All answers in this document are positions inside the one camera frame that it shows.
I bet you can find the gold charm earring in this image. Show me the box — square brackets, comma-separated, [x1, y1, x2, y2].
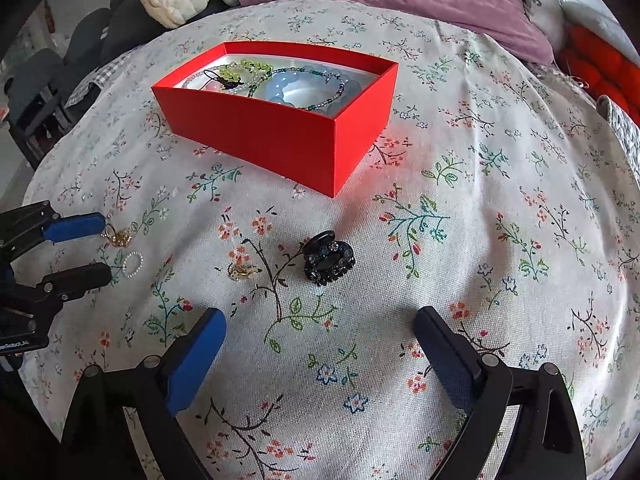
[227, 261, 262, 282]

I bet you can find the blue bead bracelet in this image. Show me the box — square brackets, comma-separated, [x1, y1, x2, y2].
[261, 64, 372, 112]

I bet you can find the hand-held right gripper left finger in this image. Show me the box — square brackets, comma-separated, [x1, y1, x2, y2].
[59, 307, 228, 480]

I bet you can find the orange knitted cushion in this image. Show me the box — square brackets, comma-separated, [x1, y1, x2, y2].
[559, 25, 640, 112]

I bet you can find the green bead bracelet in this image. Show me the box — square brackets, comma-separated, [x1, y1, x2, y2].
[219, 58, 274, 87]

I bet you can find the grey checkered cloth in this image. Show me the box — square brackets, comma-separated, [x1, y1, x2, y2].
[64, 54, 143, 111]

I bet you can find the clear bead bracelet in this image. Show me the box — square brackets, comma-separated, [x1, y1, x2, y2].
[178, 62, 236, 92]

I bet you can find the black hair clip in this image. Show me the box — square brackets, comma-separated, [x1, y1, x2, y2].
[301, 229, 356, 289]

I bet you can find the purple pillow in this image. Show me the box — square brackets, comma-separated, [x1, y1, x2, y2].
[239, 0, 557, 64]

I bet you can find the small pearl ring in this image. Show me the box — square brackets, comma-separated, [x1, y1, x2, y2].
[121, 252, 145, 279]

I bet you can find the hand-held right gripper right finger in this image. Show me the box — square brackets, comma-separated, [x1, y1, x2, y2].
[414, 305, 587, 480]

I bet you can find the grey patterned quilt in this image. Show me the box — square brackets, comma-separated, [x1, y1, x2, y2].
[596, 94, 640, 183]

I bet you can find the red cardboard box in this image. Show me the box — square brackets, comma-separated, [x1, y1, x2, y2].
[151, 40, 400, 199]

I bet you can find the dark chair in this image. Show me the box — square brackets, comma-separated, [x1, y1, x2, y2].
[4, 0, 228, 163]

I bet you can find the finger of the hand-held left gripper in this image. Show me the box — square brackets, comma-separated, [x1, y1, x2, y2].
[0, 262, 113, 318]
[0, 201, 106, 262]

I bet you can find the gold ring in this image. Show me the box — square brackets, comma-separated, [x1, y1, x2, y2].
[101, 224, 133, 248]

